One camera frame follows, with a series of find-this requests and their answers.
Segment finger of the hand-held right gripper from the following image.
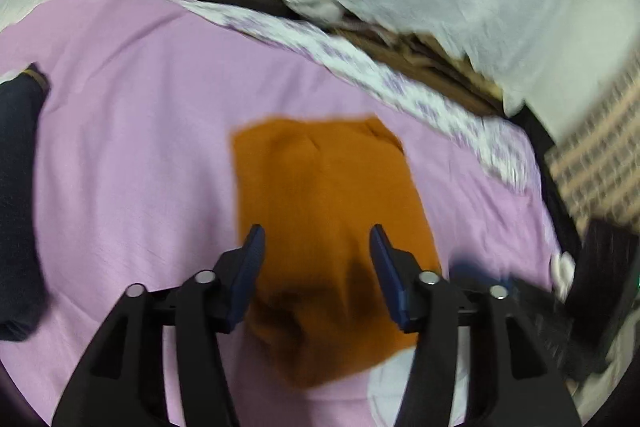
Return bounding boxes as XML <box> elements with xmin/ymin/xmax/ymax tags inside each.
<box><xmin>447</xmin><ymin>259</ymin><xmax>576</xmax><ymax>373</ymax></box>

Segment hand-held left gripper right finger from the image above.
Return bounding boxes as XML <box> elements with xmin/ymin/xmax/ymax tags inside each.
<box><xmin>369</xmin><ymin>223</ymin><xmax>583</xmax><ymax>427</ymax></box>

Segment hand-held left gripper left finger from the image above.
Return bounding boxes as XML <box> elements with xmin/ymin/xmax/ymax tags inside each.
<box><xmin>52</xmin><ymin>223</ymin><xmax>266</xmax><ymax>427</ymax></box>

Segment orange garment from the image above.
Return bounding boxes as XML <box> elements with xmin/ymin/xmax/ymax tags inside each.
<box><xmin>230</xmin><ymin>116</ymin><xmax>443</xmax><ymax>390</ymax></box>

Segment navy garment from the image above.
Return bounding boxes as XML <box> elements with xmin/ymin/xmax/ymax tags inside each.
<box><xmin>0</xmin><ymin>64</ymin><xmax>51</xmax><ymax>343</ymax></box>

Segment white garment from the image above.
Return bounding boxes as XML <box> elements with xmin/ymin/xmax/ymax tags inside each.
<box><xmin>367</xmin><ymin>347</ymin><xmax>471</xmax><ymax>427</ymax></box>

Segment brown checked cloth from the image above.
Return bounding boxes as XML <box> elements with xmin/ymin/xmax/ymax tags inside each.
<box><xmin>545</xmin><ymin>67</ymin><xmax>640</xmax><ymax>233</ymax></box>

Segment lilac bedsheet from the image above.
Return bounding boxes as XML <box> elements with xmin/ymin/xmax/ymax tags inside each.
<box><xmin>0</xmin><ymin>0</ymin><xmax>563</xmax><ymax>427</ymax></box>

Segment floral white bedsheet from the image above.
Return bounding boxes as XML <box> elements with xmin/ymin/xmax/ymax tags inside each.
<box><xmin>180</xmin><ymin>0</ymin><xmax>543</xmax><ymax>195</ymax></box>

